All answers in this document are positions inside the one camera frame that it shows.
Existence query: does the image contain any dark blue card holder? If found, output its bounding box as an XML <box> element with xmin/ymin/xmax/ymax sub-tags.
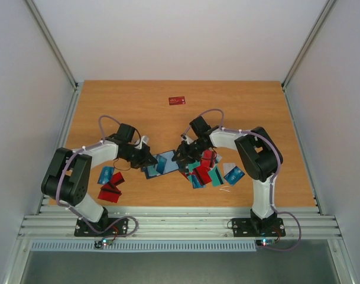
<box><xmin>141</xmin><ymin>150</ymin><xmax>179</xmax><ymax>179</ymax></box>

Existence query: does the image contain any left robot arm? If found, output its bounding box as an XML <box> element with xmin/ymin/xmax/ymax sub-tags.
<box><xmin>41</xmin><ymin>123</ymin><xmax>157</xmax><ymax>235</ymax></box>

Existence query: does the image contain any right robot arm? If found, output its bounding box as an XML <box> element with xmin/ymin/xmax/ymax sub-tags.
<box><xmin>172</xmin><ymin>116</ymin><xmax>283</xmax><ymax>237</ymax></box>

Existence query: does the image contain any teal card pile left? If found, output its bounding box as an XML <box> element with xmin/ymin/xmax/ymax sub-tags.
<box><xmin>186</xmin><ymin>161</ymin><xmax>200</xmax><ymax>173</ymax></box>

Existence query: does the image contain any red card pile centre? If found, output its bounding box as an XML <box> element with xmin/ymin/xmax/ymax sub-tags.
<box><xmin>200</xmin><ymin>150</ymin><xmax>217</xmax><ymax>169</ymax></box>

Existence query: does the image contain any red card left upper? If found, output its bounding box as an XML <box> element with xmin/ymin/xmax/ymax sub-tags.
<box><xmin>101</xmin><ymin>172</ymin><xmax>125</xmax><ymax>191</ymax></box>

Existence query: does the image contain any blue VIP card left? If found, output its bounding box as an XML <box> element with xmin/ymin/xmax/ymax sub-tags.
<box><xmin>98</xmin><ymin>166</ymin><xmax>115</xmax><ymax>185</ymax></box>

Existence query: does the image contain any blue vip card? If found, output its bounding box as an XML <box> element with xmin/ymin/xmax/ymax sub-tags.
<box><xmin>223</xmin><ymin>166</ymin><xmax>245</xmax><ymax>186</ymax></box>
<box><xmin>98</xmin><ymin>166</ymin><xmax>115</xmax><ymax>185</ymax></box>

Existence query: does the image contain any teal card black stripe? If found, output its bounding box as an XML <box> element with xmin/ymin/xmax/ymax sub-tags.
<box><xmin>208</xmin><ymin>166</ymin><xmax>224</xmax><ymax>187</ymax></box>

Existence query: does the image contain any white card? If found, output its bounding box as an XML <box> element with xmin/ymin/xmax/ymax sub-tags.
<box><xmin>223</xmin><ymin>163</ymin><xmax>236</xmax><ymax>176</ymax></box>

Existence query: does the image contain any blue VIP card right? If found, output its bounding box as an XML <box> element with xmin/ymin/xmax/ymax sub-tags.
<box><xmin>223</xmin><ymin>166</ymin><xmax>245</xmax><ymax>186</ymax></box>

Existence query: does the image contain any lone red card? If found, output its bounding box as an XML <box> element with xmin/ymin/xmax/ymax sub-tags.
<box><xmin>168</xmin><ymin>96</ymin><xmax>186</xmax><ymax>106</ymax></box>

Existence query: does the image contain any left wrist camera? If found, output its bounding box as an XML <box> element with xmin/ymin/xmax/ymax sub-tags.
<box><xmin>135</xmin><ymin>135</ymin><xmax>149</xmax><ymax>150</ymax></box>

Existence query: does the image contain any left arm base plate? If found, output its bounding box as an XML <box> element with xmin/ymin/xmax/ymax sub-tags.
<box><xmin>74</xmin><ymin>218</ymin><xmax>129</xmax><ymax>237</ymax></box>

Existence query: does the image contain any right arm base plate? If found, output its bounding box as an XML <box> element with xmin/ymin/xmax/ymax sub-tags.
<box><xmin>231</xmin><ymin>217</ymin><xmax>286</xmax><ymax>238</ymax></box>

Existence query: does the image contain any grey cable duct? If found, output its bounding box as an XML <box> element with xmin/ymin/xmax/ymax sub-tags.
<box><xmin>30</xmin><ymin>240</ymin><xmax>257</xmax><ymax>253</ymax></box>

